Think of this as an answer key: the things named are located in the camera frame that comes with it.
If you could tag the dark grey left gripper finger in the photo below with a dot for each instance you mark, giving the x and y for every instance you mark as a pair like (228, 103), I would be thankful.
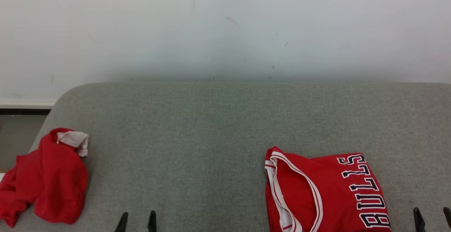
(122, 225)
(152, 223)

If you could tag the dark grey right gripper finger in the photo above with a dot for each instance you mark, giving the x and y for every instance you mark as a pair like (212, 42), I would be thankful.
(448, 219)
(418, 223)

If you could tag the red shorts with white stripe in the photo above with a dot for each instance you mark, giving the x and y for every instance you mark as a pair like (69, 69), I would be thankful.
(53, 182)

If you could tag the red Bulls basketball jersey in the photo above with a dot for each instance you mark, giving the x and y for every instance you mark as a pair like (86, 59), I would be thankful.
(334, 196)

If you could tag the white skirting board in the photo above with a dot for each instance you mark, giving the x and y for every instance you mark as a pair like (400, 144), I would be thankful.
(24, 104)

